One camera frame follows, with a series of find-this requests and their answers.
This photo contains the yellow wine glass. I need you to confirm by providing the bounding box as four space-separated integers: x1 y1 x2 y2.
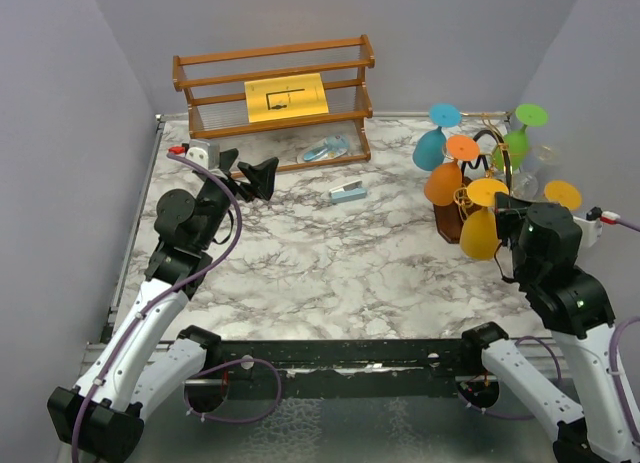
543 180 582 211
459 178 508 261

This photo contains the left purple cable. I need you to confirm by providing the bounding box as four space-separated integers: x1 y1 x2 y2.
69 152 244 463

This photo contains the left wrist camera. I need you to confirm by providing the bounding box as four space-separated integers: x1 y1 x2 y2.
168 139 221 170

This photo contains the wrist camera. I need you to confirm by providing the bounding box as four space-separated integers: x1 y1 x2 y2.
168 139 221 170
573 207 620 248

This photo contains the blue correction tape package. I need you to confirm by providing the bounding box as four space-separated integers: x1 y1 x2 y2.
296 134 350 164

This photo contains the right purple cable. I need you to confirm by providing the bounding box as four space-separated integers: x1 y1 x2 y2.
607 215 640 419

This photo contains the light blue stapler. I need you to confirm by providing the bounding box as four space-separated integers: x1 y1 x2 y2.
329 180 368 204

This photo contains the yellow book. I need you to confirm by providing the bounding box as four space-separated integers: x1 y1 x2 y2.
244 73 329 123

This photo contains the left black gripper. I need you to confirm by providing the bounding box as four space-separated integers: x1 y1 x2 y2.
197 148 278 249

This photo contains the green wine glass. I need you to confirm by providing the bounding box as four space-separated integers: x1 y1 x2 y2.
504 104 548 170

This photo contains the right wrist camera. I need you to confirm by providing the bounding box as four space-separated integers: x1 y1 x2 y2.
573 207 620 248

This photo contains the purple cable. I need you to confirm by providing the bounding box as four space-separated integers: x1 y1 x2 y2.
607 215 640 419
69 152 244 463

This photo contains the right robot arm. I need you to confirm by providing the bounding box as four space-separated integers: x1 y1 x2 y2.
459 191 639 462

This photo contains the orange wine glass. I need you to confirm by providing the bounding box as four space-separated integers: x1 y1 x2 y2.
424 134 480 206

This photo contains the wooden shelf rack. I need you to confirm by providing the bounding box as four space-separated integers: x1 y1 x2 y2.
172 34 376 164

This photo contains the clear wine glass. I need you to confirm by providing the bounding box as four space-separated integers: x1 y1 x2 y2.
511 144 562 201

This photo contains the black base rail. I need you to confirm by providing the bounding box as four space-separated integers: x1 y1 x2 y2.
178 325 487 401

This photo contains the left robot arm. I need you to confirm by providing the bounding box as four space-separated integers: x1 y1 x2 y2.
47 149 279 462

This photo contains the wine glass rack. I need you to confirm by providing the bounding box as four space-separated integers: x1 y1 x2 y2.
429 110 515 244

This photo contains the blue wine glass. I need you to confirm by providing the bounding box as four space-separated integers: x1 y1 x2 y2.
412 103 462 172

